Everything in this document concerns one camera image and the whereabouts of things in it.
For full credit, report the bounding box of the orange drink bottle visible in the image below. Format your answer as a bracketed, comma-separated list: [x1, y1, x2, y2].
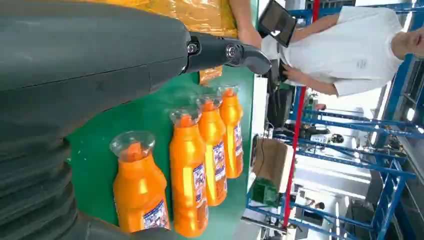
[217, 83, 245, 180]
[109, 130, 172, 234]
[168, 107, 210, 238]
[197, 94, 229, 207]

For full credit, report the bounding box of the red pole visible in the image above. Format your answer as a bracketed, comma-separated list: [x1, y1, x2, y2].
[282, 0, 322, 230]

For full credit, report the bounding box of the green table mat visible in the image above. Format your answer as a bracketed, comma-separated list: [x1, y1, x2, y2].
[65, 64, 259, 240]

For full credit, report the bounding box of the green crate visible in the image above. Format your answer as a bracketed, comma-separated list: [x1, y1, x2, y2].
[250, 178, 282, 209]

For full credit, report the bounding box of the yellow plastic sheet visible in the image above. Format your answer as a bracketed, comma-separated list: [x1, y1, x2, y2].
[76, 0, 240, 86]

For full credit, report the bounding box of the person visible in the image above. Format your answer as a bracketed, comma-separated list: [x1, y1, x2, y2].
[261, 4, 424, 98]
[227, 0, 264, 50]

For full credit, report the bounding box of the left robot hand grey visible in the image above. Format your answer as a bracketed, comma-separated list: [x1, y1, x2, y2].
[0, 0, 273, 148]

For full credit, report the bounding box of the cardboard box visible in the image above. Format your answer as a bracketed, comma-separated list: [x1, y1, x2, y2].
[252, 137, 295, 194]

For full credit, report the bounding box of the black tablet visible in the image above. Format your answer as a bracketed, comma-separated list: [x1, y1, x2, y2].
[257, 0, 298, 49]

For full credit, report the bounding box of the blue metal rack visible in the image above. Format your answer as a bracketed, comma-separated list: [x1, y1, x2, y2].
[246, 0, 424, 240]

